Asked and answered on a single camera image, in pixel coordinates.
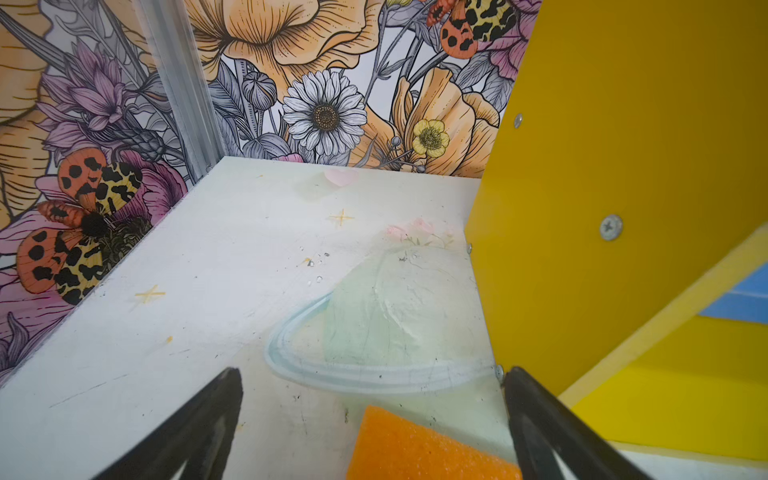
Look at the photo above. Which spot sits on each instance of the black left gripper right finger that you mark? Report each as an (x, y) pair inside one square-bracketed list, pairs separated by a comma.
[(546, 433)]

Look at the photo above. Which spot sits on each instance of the aluminium corner post left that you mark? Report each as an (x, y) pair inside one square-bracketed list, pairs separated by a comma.
[(170, 38)]

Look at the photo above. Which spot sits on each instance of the orange sponge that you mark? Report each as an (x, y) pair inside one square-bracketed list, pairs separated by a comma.
[(391, 447)]

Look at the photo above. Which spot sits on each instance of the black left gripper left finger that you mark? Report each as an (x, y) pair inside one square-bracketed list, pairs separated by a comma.
[(194, 442)]

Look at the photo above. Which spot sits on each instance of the yellow wooden shelf unit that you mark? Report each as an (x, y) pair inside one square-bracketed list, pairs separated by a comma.
[(620, 230)]

